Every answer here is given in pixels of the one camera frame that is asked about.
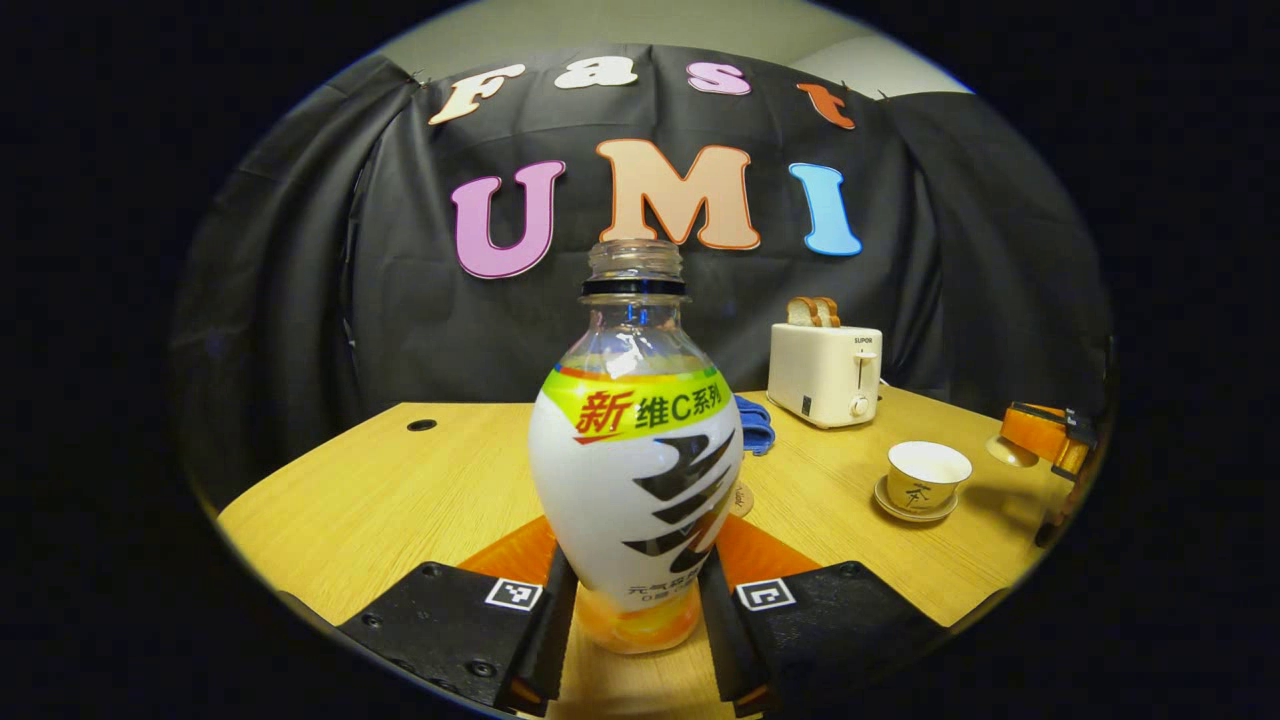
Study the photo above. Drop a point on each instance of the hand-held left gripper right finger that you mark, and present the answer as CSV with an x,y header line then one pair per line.
x,y
725,650

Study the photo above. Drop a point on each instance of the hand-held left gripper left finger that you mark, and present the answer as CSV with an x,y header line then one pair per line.
x,y
550,650

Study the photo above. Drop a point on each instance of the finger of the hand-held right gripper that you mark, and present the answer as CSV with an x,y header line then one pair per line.
x,y
1035,430

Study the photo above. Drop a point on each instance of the cream teacup lid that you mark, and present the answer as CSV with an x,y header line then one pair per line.
x,y
1010,453

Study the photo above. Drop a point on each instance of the cream ceramic teacup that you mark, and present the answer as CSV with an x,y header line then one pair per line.
x,y
925,485

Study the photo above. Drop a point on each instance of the clear water bottle white label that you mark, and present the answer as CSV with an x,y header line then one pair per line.
x,y
630,480

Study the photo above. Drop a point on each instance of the cream ceramic saucer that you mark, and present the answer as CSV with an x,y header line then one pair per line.
x,y
895,508

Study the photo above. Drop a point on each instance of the white toaster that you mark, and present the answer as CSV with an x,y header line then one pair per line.
x,y
820,375

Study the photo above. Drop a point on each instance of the blue towel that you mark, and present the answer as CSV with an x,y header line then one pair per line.
x,y
755,425

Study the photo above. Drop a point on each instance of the toast bread slice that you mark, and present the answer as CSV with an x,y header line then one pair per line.
x,y
830,311
800,312

